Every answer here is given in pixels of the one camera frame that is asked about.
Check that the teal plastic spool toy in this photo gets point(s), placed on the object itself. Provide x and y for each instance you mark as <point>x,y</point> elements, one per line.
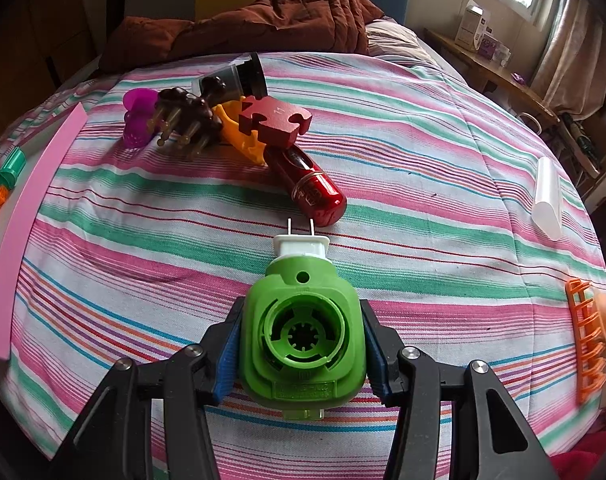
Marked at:
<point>12,168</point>

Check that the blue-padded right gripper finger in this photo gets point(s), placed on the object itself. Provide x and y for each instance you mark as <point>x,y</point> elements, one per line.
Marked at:
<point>491,438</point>

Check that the green plug-in device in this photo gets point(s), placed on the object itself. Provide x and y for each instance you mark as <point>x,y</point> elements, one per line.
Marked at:
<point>302,340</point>

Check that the yellow orange plastic scoop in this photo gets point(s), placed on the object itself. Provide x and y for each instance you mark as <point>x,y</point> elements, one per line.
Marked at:
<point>247,144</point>

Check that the red glossy capsule case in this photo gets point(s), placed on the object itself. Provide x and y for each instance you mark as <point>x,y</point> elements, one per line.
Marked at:
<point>307,184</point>

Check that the red jigsaw piece block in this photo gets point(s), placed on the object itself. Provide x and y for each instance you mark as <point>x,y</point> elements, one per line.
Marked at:
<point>275,122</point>

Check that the black silver cylinder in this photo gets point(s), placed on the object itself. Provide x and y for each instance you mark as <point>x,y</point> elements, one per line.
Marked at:
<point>232,82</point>

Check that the white carton box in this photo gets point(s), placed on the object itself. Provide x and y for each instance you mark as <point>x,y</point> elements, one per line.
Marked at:
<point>472,26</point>

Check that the white translucent plastic tube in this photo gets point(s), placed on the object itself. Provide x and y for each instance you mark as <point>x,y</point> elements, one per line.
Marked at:
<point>547,208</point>

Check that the purple small box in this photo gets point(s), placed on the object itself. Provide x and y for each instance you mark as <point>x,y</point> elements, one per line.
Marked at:
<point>488,46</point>

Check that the beige curtain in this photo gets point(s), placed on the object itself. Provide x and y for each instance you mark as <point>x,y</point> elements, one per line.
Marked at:
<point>571,76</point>

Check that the rust brown quilted blanket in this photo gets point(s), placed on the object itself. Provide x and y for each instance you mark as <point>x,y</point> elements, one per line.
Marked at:
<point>262,26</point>

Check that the orange plastic rack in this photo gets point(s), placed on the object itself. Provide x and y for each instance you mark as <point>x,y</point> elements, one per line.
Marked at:
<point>588,339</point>

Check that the magenta plastic cup toy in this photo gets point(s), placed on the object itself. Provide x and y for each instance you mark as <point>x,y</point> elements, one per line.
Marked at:
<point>139,106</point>

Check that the striped pink green bedspread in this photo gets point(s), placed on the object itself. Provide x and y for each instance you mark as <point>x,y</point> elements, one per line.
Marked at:
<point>136,253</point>

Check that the brown wooden massage brush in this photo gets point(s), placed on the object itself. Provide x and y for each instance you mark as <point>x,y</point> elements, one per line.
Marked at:
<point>180,113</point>

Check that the wooden bedside shelf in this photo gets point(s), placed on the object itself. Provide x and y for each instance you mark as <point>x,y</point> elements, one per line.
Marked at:
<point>483,74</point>

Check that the pink shallow cardboard box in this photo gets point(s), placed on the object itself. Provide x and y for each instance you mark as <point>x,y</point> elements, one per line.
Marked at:
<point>19,225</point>

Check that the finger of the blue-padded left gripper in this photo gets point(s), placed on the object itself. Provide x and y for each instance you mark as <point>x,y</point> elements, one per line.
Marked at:
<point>111,437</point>

